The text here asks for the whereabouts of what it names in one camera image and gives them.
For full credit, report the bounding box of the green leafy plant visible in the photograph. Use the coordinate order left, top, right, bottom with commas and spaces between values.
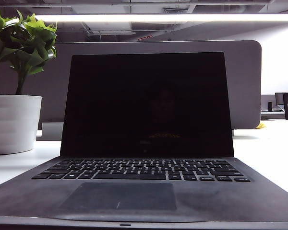
0, 3, 58, 96

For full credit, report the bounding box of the ceiling light strip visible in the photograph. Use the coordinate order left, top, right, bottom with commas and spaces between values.
35, 13, 288, 23

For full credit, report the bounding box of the silver Dell laptop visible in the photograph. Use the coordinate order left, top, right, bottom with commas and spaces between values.
0, 51, 288, 230

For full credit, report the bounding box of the grey desk divider panel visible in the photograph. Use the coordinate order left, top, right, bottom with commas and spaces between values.
0, 40, 262, 130

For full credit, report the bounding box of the background grey desk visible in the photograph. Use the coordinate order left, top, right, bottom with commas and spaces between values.
261, 94, 286, 120

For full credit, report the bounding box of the ceiling air vent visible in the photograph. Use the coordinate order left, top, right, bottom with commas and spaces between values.
162, 7, 190, 14

